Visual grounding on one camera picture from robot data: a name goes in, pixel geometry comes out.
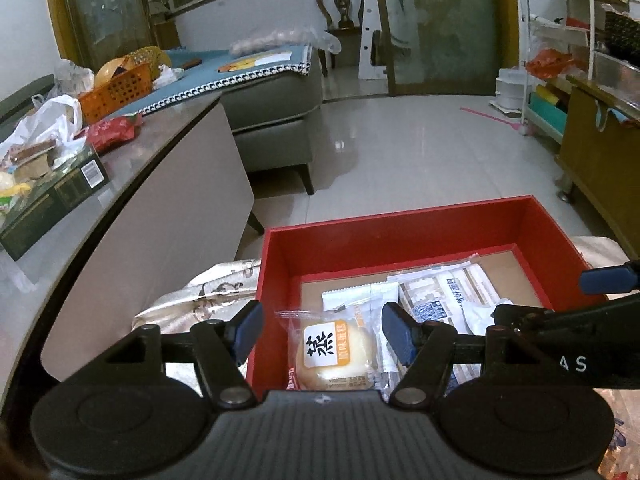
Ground glass sliding door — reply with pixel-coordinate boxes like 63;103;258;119
372;0;516;98

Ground blue sofa cover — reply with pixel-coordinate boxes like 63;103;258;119
135;42;313;116

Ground yellow round object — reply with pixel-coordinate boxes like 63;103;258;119
95;47;171;86

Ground crumpled white paper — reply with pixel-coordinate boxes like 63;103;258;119
152;65;186;91

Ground grey green couch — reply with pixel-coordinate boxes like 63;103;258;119
0;74;56;128

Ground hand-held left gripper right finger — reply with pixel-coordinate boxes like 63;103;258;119
381;302;561;408

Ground steamed bun packet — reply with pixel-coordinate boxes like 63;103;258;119
275;310;386;391

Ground white plastic bag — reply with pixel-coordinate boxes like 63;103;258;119
0;95;83;161

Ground grey sofa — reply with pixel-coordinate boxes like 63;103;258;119
220;42;326;196

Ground white perforated board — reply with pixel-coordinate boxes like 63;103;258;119
357;0;391;81

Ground crumpled clear plastic bag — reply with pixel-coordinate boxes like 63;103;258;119
52;57;96;96

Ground carved wooden chair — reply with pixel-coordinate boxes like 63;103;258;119
315;0;368;78

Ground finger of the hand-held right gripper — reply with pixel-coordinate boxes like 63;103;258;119
492;304;556;333
580;261;640;295

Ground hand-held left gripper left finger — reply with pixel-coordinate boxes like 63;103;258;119
82;300;264;408

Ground wooden cabinet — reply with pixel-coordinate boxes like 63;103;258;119
555;75;640;261

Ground red cardboard box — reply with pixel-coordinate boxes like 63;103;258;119
247;196;596;401

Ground white storage containers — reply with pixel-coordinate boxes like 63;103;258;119
495;67;526;111

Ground wooden framed door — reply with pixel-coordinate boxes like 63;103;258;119
45;0;156;71

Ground pink stick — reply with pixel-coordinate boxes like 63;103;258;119
460;106;523;131

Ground teal storage box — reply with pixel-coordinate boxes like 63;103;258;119
530;92;568;131

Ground grey coffee table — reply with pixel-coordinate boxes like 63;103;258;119
0;95;266;396

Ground white blue-print snack packet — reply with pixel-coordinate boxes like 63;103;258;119
385;260;516;341

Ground orange plastic basket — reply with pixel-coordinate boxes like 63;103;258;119
77;62;153;126

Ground black woven basket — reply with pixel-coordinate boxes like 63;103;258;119
602;10;640;56

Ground dark green box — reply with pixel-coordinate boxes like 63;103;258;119
0;147;111;261

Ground orange-red plastic bag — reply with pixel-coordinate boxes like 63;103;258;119
527;50;576;78

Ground red patterned packet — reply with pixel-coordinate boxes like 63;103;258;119
87;114;143;153

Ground clear plastic tray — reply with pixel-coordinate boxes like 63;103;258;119
567;52;640;111

